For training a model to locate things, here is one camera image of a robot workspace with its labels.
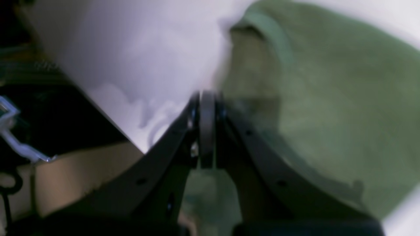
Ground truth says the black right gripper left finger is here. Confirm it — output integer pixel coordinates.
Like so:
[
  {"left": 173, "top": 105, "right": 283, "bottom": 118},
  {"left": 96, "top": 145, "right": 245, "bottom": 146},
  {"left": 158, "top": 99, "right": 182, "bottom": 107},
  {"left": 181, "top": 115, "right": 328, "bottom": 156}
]
[{"left": 18, "top": 91, "right": 216, "bottom": 236}]

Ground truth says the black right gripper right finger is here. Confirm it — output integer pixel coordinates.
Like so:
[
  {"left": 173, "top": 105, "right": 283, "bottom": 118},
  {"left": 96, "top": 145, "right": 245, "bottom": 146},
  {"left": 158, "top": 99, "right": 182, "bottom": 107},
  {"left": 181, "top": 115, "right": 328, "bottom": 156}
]
[{"left": 217, "top": 94, "right": 384, "bottom": 236}]

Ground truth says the green t-shirt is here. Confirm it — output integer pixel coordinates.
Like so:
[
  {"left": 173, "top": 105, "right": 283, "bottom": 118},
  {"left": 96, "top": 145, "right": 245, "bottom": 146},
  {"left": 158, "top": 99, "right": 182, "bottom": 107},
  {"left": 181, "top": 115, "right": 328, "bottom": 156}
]
[{"left": 188, "top": 0, "right": 419, "bottom": 236}]

